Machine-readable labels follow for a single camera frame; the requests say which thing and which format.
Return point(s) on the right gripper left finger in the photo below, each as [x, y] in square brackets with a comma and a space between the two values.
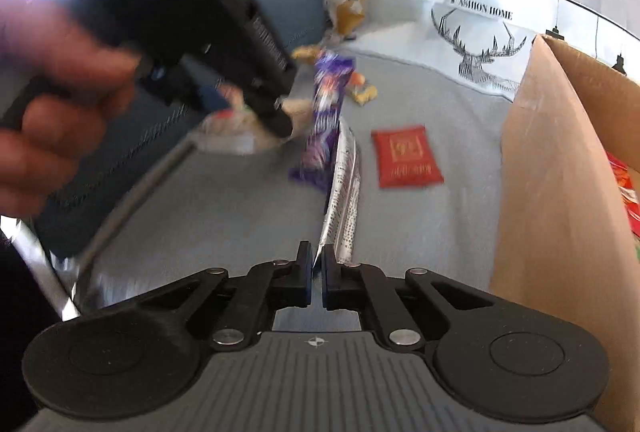
[250, 303]

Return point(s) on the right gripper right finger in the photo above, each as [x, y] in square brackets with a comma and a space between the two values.
[367, 291]

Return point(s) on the silver snack bar wrapper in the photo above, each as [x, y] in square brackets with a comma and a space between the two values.
[340, 220]

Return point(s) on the red square snack packet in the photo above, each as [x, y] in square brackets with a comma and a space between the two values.
[405, 158]

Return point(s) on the purple candy wrapper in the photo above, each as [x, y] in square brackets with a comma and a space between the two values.
[332, 73]

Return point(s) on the yellow orange snack bar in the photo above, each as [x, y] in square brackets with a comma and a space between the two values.
[358, 88]

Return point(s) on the green white puffed snack pack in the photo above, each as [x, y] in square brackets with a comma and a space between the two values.
[237, 131]

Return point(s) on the red long snack bag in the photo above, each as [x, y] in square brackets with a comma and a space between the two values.
[626, 188]

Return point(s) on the person left hand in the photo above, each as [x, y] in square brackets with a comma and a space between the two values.
[57, 132]

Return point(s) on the dark blue sofa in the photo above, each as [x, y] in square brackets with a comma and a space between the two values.
[136, 140]

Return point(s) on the brown cardboard box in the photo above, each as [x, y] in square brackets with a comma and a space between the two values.
[565, 246]

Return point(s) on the grey deer print cloth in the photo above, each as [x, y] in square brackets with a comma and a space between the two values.
[475, 11]

